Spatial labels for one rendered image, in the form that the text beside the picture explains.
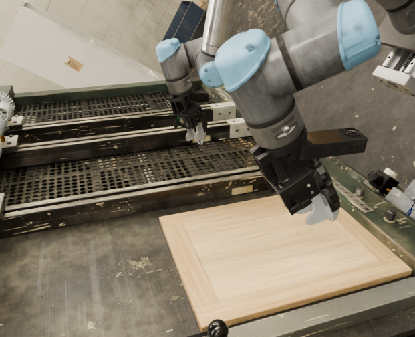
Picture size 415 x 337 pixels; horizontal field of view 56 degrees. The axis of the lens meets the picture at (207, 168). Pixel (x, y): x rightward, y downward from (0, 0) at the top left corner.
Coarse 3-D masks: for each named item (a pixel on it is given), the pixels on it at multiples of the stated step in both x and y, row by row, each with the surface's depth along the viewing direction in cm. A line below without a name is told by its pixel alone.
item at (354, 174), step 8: (176, 152) 270; (240, 160) 198; (336, 160) 231; (344, 168) 224; (352, 168) 223; (160, 176) 278; (168, 176) 272; (184, 176) 270; (352, 176) 218; (360, 176) 213; (368, 184) 207; (408, 336) 110
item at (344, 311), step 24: (384, 288) 92; (408, 288) 92; (288, 312) 86; (312, 312) 86; (336, 312) 86; (360, 312) 86; (384, 312) 89; (240, 336) 80; (264, 336) 80; (312, 336) 85
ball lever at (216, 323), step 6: (210, 324) 69; (216, 324) 69; (222, 324) 69; (210, 330) 69; (216, 330) 68; (222, 330) 68; (228, 330) 69; (204, 336) 78; (210, 336) 69; (216, 336) 68; (222, 336) 68
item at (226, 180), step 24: (240, 168) 138; (96, 192) 125; (120, 192) 125; (144, 192) 125; (168, 192) 126; (192, 192) 129; (216, 192) 132; (0, 216) 113; (24, 216) 114; (48, 216) 117; (72, 216) 119; (96, 216) 122; (120, 216) 125
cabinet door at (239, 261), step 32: (160, 224) 121; (192, 224) 119; (224, 224) 119; (256, 224) 119; (288, 224) 119; (320, 224) 119; (352, 224) 118; (192, 256) 105; (224, 256) 106; (256, 256) 106; (288, 256) 106; (320, 256) 106; (352, 256) 106; (384, 256) 105; (192, 288) 95; (224, 288) 96; (256, 288) 95; (288, 288) 95; (320, 288) 95; (352, 288) 96; (224, 320) 87
